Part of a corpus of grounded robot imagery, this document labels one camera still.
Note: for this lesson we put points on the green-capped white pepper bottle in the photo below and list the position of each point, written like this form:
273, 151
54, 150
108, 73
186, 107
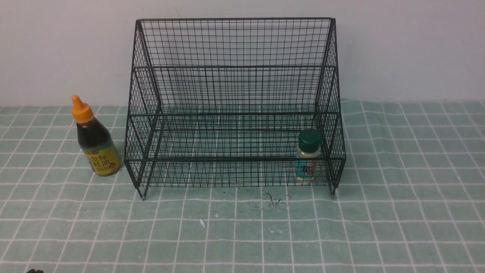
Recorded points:
308, 149

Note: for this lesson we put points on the orange-capped oyster sauce bottle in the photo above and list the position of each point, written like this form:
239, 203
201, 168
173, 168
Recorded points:
94, 139

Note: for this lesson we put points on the green checked tablecloth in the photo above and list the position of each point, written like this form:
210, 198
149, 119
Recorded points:
411, 200

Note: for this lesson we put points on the black wire mesh shelf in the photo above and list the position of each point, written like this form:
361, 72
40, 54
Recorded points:
220, 102

